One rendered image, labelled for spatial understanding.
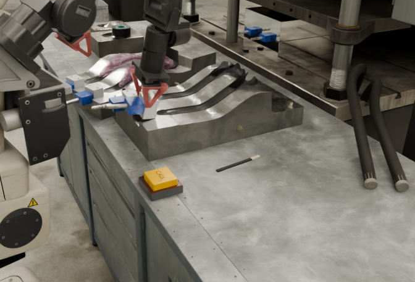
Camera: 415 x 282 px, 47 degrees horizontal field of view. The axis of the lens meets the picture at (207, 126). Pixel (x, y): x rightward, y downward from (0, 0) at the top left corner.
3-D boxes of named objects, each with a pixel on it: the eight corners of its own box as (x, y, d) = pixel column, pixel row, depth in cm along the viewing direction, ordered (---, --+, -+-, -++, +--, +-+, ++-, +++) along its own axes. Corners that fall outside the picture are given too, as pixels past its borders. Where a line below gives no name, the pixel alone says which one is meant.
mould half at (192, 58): (101, 120, 143) (98, 86, 138) (57, 95, 159) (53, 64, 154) (215, 80, 175) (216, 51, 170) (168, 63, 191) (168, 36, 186)
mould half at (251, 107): (148, 161, 122) (146, 114, 116) (115, 121, 142) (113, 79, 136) (302, 124, 144) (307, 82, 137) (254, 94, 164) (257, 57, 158)
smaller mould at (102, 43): (99, 58, 195) (97, 41, 192) (89, 48, 206) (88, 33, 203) (144, 52, 203) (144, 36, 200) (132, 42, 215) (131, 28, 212)
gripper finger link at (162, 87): (152, 97, 126) (159, 66, 121) (163, 111, 121) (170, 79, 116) (129, 98, 123) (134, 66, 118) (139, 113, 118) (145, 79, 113)
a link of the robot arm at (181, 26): (145, -6, 110) (171, 9, 106) (176, -9, 118) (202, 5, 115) (136, 41, 116) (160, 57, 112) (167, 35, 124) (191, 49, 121)
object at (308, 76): (334, 123, 162) (337, 103, 159) (175, 30, 263) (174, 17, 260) (486, 84, 198) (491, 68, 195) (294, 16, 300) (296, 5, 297)
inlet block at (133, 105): (107, 121, 117) (110, 102, 115) (100, 110, 121) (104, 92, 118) (155, 118, 124) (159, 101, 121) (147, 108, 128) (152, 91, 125)
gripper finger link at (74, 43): (89, 44, 142) (74, 19, 136) (102, 50, 138) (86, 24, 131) (72, 58, 140) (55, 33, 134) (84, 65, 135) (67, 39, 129)
